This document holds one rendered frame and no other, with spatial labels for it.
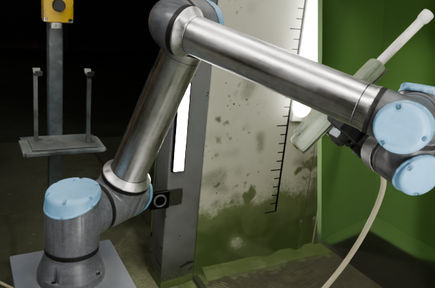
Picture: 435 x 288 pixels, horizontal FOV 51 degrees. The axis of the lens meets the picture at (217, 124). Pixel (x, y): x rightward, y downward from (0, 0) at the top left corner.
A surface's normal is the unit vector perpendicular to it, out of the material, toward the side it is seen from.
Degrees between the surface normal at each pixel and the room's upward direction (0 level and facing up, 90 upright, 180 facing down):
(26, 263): 0
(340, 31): 90
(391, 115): 91
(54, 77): 90
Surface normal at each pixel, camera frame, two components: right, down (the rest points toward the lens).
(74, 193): 0.05, -0.94
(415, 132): -0.44, 0.21
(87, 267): 0.69, -0.09
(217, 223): 0.47, 0.28
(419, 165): 0.18, 0.37
